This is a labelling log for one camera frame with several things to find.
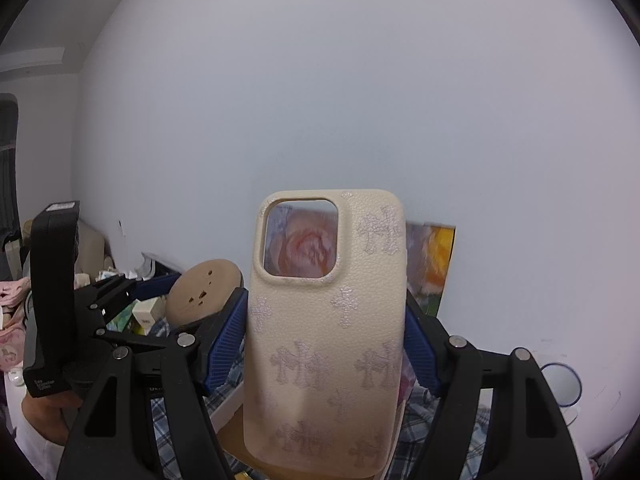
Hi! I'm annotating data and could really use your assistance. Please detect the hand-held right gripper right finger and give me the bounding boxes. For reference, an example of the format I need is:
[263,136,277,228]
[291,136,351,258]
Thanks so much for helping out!
[402,292,593,480]

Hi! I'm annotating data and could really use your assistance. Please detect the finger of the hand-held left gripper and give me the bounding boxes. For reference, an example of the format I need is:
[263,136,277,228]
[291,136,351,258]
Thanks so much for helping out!
[92,326,177,357]
[75,273,182,312]

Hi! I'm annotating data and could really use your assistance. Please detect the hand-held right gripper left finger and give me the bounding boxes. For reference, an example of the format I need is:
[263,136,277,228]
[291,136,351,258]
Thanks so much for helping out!
[56,287,249,480]

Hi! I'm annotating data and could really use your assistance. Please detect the beige oval pad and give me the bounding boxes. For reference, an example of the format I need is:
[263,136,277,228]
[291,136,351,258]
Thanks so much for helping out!
[166,258,244,328]

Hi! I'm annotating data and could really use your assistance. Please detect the cardboard box with floral lid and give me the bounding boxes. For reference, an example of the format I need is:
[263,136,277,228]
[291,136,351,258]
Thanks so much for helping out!
[210,220,457,480]

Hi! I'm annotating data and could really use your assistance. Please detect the beige phone case cross print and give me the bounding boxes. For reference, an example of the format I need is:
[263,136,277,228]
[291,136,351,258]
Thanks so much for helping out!
[241,189,407,480]

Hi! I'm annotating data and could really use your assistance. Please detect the person's left forearm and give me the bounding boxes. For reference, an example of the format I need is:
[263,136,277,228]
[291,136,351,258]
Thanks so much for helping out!
[10,390,83,466]

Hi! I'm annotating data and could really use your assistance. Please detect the small white box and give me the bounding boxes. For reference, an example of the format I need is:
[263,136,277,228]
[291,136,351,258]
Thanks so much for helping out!
[134,297,166,335]

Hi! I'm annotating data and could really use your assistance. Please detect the pink plush cloth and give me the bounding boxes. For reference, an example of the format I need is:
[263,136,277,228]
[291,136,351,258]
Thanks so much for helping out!
[0,280,32,372]

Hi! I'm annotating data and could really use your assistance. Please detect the blue plaid shirt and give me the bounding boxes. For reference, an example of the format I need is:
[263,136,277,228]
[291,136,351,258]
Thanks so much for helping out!
[125,317,496,480]

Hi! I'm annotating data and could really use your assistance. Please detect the dark curtain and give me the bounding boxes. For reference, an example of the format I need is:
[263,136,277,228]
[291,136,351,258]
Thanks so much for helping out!
[0,92,23,263]

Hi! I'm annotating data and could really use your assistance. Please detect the white enamel mug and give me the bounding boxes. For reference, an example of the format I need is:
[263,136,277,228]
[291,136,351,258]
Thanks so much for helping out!
[540,362,582,408]

